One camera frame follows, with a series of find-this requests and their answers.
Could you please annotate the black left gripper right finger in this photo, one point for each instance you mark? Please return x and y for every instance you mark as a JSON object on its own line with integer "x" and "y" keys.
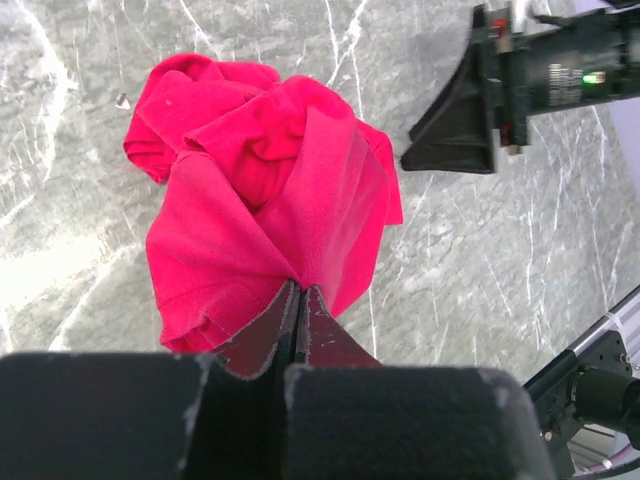
{"x": 322, "y": 342}

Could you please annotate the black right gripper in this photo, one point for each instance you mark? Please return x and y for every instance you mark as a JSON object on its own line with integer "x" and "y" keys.
{"x": 506, "y": 77}

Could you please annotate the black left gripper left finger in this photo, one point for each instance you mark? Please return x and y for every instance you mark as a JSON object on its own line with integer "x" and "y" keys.
{"x": 250, "y": 352}

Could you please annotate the red t shirt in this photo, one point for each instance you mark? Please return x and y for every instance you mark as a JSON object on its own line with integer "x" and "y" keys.
{"x": 267, "y": 180}

